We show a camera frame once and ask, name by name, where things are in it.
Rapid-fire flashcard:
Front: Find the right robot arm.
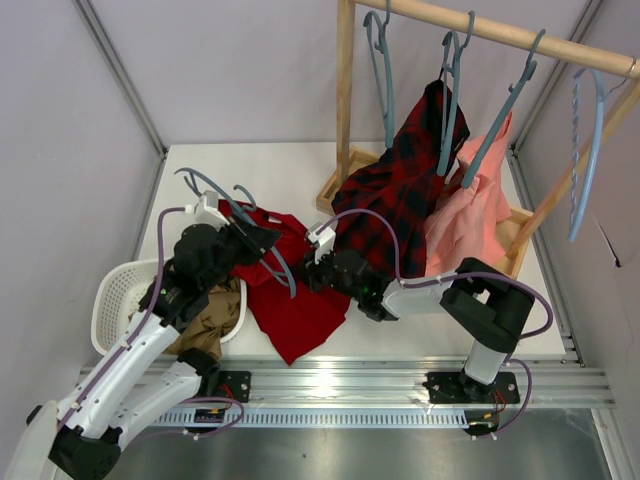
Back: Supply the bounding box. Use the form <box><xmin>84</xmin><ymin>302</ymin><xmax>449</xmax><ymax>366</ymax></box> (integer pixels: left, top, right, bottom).
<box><xmin>296</xmin><ymin>250</ymin><xmax>537</xmax><ymax>403</ymax></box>

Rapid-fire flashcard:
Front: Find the grey-blue hanger with plaid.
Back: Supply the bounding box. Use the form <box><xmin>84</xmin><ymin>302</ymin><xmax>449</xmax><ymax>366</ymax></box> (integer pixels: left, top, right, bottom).
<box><xmin>437</xmin><ymin>10</ymin><xmax>476</xmax><ymax>177</ymax></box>

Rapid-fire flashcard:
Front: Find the aluminium mounting rail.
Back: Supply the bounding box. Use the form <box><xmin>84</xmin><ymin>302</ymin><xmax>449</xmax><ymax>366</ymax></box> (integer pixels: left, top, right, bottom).
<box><xmin>79</xmin><ymin>355</ymin><xmax>615</xmax><ymax>412</ymax></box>

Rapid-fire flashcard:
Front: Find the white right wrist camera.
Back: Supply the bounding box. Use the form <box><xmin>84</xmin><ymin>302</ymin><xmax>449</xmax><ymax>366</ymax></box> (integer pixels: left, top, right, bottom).
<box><xmin>306</xmin><ymin>222</ymin><xmax>336</xmax><ymax>264</ymax></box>

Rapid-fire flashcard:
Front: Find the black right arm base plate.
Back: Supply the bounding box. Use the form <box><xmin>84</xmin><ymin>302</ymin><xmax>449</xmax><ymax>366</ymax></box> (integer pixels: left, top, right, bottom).
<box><xmin>422</xmin><ymin>370</ymin><xmax>521</xmax><ymax>405</ymax></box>

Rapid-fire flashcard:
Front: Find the red navy plaid garment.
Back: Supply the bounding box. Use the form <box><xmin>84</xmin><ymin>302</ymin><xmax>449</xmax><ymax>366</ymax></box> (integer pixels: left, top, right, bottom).
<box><xmin>332</xmin><ymin>80</ymin><xmax>445</xmax><ymax>278</ymax></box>

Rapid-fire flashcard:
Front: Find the wooden clothes rack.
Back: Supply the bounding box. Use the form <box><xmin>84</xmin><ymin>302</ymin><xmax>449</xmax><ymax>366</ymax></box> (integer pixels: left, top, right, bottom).
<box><xmin>315</xmin><ymin>1</ymin><xmax>639</xmax><ymax>277</ymax></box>

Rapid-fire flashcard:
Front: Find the white perforated laundry basket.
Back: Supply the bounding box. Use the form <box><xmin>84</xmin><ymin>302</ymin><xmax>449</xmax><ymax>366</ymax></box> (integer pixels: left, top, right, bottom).
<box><xmin>91</xmin><ymin>257</ymin><xmax>249</xmax><ymax>354</ymax></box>

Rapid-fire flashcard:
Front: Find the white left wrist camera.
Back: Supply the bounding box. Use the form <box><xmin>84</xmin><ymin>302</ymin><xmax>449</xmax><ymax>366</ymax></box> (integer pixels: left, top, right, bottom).
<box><xmin>184</xmin><ymin>190</ymin><xmax>231</xmax><ymax>231</ymax></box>

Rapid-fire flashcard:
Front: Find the tan garment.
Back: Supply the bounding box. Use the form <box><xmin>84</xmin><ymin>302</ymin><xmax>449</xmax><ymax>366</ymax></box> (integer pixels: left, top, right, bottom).
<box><xmin>164</xmin><ymin>276</ymin><xmax>242</xmax><ymax>360</ymax></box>

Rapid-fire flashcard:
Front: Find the grey-blue hanger with pink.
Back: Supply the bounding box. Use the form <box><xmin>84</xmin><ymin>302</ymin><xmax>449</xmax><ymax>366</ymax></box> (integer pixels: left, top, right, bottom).
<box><xmin>461</xmin><ymin>29</ymin><xmax>546</xmax><ymax>189</ymax></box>

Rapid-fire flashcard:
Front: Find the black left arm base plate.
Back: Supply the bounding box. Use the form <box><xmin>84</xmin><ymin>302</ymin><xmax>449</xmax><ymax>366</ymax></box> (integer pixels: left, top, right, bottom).
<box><xmin>195</xmin><ymin>370</ymin><xmax>252</xmax><ymax>403</ymax></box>

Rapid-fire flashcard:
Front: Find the pink garment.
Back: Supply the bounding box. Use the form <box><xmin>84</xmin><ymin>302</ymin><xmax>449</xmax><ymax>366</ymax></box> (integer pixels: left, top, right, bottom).
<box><xmin>424</xmin><ymin>115</ymin><xmax>512</xmax><ymax>276</ymax></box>

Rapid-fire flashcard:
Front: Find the white slotted cable duct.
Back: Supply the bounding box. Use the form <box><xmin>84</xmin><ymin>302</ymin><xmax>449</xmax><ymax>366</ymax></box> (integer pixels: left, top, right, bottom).
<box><xmin>152</xmin><ymin>405</ymin><xmax>490</xmax><ymax>429</ymax></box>

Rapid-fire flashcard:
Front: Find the light blue hanger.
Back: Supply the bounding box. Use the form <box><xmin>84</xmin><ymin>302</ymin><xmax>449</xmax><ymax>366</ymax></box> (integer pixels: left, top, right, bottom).
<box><xmin>568</xmin><ymin>68</ymin><xmax>607</xmax><ymax>243</ymax></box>

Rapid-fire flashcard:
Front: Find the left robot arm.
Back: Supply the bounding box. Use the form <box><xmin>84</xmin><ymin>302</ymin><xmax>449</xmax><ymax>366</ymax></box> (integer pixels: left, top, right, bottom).
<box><xmin>49</xmin><ymin>221</ymin><xmax>281</xmax><ymax>479</ymax></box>

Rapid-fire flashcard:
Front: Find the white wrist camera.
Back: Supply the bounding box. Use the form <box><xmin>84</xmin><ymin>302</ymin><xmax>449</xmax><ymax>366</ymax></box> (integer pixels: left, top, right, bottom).
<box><xmin>306</xmin><ymin>222</ymin><xmax>336</xmax><ymax>264</ymax></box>
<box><xmin>184</xmin><ymin>190</ymin><xmax>231</xmax><ymax>231</ymax></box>

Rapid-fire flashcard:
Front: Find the red skirt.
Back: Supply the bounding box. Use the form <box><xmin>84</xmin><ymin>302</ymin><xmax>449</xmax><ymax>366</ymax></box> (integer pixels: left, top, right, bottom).
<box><xmin>232</xmin><ymin>208</ymin><xmax>351</xmax><ymax>365</ymax></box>

